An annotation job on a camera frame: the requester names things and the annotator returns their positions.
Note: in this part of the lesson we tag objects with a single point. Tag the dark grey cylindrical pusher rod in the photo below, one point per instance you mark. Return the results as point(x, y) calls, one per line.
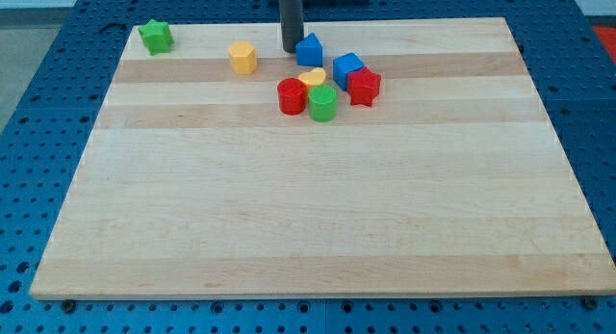
point(291, 24)

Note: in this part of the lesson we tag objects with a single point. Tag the blue triangle block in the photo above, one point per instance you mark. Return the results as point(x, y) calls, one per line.
point(309, 52)

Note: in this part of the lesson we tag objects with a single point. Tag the yellow hexagon block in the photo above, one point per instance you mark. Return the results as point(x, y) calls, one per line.
point(242, 56)

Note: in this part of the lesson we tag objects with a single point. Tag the yellow heart block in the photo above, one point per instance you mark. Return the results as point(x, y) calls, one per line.
point(312, 78)

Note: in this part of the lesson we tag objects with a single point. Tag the blue cube block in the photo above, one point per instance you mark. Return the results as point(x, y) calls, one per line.
point(344, 65)

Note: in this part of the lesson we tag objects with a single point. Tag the red cylinder block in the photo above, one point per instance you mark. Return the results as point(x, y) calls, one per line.
point(292, 94)

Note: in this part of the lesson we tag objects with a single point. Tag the green cylinder block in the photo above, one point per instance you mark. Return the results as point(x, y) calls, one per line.
point(322, 103)

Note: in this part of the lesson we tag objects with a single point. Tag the red star block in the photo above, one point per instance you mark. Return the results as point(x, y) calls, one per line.
point(363, 86)

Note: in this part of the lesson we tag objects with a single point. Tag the green star block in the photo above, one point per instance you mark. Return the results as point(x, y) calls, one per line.
point(156, 37)

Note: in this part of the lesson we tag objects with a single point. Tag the light wooden board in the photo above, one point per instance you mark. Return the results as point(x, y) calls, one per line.
point(193, 185)

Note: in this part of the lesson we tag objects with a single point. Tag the black bolt front left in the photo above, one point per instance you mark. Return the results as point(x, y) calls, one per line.
point(68, 306)

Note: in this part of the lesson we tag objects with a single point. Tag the black bolt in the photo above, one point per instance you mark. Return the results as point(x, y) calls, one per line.
point(68, 306)
point(590, 303)

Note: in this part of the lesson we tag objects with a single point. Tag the black bolt front right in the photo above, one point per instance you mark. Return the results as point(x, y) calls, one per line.
point(590, 303)

